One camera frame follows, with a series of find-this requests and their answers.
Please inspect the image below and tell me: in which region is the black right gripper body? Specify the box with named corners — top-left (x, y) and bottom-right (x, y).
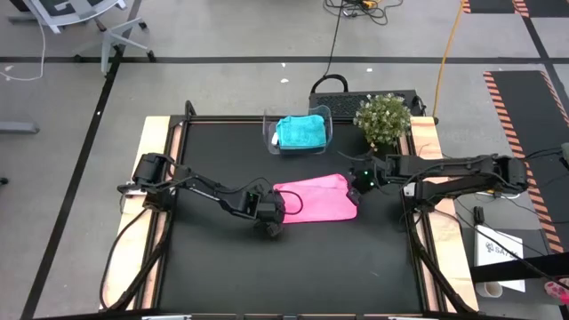
top-left (349, 158), bottom-right (389, 195)

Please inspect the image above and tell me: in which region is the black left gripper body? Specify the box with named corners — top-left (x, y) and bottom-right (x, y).
top-left (256, 189), bottom-right (286, 226)

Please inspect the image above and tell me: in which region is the pink microfiber towel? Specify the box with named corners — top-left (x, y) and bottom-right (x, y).
top-left (272, 172), bottom-right (359, 225)

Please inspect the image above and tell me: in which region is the clear plastic bin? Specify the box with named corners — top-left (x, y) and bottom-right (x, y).
top-left (261, 105), bottom-right (334, 156)

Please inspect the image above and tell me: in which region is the teal microfiber towel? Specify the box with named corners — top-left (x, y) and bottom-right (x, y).
top-left (275, 114), bottom-right (328, 150)

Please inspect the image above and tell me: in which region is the small green potted plant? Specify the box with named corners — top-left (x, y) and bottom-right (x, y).
top-left (353, 92), bottom-right (413, 147)

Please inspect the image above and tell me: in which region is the wooden table side board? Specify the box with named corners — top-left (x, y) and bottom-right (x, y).
top-left (408, 116), bottom-right (480, 312)
top-left (100, 116), bottom-right (172, 311)

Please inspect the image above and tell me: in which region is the black perforated computer case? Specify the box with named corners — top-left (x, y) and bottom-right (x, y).
top-left (309, 90), bottom-right (421, 119)

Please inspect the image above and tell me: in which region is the white printed booklet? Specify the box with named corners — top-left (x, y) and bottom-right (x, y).
top-left (474, 224), bottom-right (526, 293)

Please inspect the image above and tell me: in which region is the beige tape roll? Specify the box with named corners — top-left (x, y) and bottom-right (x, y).
top-left (475, 280), bottom-right (504, 299)

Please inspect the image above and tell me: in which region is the black mat orange striped edge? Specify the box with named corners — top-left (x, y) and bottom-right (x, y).
top-left (461, 0), bottom-right (569, 19)
top-left (483, 69), bottom-right (569, 254)

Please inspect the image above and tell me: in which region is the black beam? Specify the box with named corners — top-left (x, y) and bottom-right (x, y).
top-left (469, 252), bottom-right (569, 284)

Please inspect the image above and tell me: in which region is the pink patterned object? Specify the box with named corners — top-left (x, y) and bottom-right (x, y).
top-left (544, 277), bottom-right (569, 306)

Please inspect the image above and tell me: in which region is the grey office chair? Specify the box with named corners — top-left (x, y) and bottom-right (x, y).
top-left (7, 0), bottom-right (156, 76)

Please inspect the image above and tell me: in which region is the grey metal bar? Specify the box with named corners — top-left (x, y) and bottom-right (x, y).
top-left (0, 122), bottom-right (40, 134)

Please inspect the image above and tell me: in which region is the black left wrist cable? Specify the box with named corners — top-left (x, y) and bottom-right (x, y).
top-left (266, 177), bottom-right (305, 218)

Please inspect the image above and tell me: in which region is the black power cable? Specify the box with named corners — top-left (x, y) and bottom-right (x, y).
top-left (309, 0), bottom-right (350, 95)

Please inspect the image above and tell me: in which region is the black table frame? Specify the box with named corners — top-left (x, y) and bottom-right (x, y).
top-left (100, 100), bottom-right (479, 320)

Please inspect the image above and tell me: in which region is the orange extension cable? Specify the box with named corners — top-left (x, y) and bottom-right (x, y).
top-left (433, 0), bottom-right (466, 117)

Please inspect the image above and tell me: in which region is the tangled black cable bundle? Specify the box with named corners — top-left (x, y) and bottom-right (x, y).
top-left (324, 0), bottom-right (405, 27)

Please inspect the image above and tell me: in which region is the thin white floor cable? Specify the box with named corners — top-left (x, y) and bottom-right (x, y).
top-left (0, 17), bottom-right (47, 83)

